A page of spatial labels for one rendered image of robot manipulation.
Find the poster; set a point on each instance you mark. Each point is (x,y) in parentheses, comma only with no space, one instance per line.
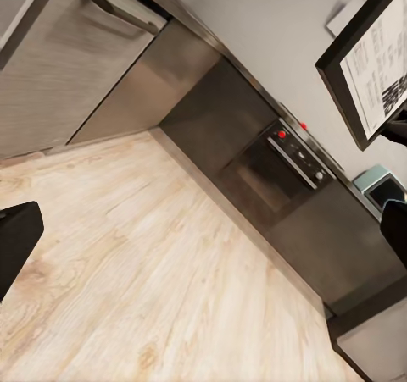
(365,69)

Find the fridge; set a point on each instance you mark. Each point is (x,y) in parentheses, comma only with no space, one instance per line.
(372,336)

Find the dishwasher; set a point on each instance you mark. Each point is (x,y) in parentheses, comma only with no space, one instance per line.
(60,63)

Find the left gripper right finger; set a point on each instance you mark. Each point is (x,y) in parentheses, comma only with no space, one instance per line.
(394,227)

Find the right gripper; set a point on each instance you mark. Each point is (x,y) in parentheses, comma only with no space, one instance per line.
(397,130)

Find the burner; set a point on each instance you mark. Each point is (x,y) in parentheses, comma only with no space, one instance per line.
(303,126)

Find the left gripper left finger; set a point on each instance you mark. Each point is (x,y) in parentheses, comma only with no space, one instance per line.
(21,227)

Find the oven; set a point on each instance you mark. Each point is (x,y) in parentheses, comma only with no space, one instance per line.
(276,173)

